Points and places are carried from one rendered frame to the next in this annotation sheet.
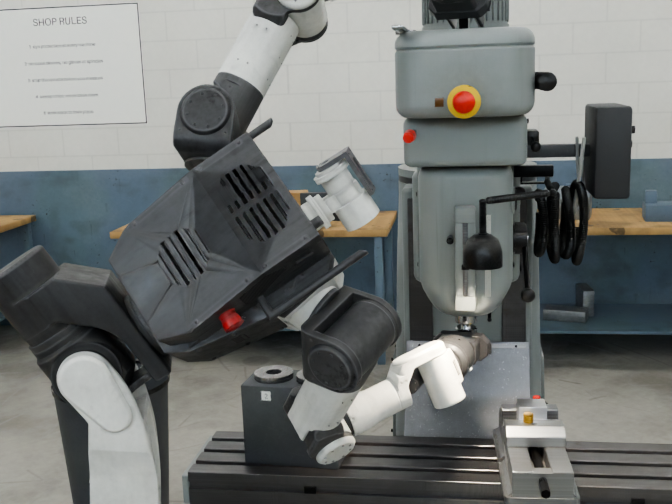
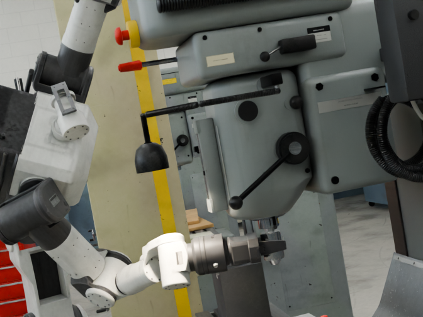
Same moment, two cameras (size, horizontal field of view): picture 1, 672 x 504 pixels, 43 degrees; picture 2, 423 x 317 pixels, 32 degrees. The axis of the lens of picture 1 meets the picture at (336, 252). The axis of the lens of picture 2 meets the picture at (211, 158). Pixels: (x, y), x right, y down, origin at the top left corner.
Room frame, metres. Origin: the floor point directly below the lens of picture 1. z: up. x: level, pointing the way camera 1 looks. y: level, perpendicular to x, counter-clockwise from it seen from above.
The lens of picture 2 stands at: (1.12, -1.79, 1.54)
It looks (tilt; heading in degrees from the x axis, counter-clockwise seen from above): 3 degrees down; 69
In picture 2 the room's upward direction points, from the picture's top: 10 degrees counter-clockwise
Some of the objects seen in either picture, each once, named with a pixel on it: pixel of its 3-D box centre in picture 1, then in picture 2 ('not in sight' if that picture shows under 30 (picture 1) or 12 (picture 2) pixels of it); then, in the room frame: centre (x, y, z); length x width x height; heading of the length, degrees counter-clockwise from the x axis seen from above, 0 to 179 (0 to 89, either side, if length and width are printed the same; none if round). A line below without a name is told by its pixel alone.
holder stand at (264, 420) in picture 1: (296, 414); (239, 289); (1.86, 0.10, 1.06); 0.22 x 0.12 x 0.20; 76
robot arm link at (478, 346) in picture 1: (455, 353); (233, 251); (1.73, -0.24, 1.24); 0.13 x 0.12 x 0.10; 68
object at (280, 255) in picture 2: not in sight; (272, 247); (1.81, -0.28, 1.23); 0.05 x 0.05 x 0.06
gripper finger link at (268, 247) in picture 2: not in sight; (272, 246); (1.80, -0.31, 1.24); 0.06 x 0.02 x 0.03; 158
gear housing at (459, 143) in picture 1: (465, 135); (257, 51); (1.85, -0.29, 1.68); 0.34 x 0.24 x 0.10; 171
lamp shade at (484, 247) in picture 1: (482, 249); (150, 156); (1.56, -0.27, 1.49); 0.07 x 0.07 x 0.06
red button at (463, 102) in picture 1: (463, 102); (122, 35); (1.56, -0.24, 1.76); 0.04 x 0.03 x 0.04; 81
